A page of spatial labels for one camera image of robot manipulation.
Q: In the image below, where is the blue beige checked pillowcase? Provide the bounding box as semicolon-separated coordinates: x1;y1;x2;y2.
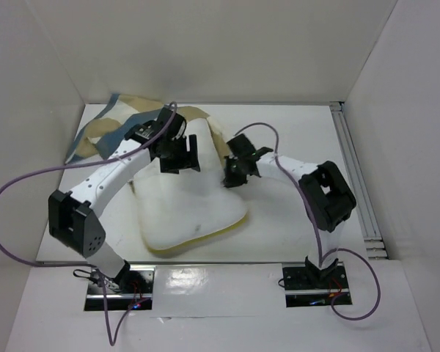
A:
65;94;230;164

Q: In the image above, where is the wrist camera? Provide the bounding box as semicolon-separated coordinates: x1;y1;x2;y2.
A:
227;133;256;158
156;107;186;140

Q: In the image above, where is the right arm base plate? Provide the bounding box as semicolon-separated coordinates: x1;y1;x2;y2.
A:
278;263;353;308

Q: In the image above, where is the aluminium frame rail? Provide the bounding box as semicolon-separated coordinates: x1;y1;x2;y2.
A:
330;102;389;260

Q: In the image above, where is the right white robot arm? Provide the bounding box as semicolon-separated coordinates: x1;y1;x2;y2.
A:
223;147;356;287

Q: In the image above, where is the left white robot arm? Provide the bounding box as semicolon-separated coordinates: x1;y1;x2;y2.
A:
48;125;200;293

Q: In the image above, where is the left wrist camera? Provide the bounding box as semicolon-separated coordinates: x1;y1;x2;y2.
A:
156;107;186;140

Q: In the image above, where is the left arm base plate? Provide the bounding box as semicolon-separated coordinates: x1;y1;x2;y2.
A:
73;268;155;312

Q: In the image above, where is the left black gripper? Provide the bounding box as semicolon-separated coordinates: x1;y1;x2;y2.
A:
159;134;200;175

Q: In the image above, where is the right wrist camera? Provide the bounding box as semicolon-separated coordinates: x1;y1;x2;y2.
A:
227;133;256;158

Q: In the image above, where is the white pillow yellow edge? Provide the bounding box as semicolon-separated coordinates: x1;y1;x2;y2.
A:
131;118;248;254

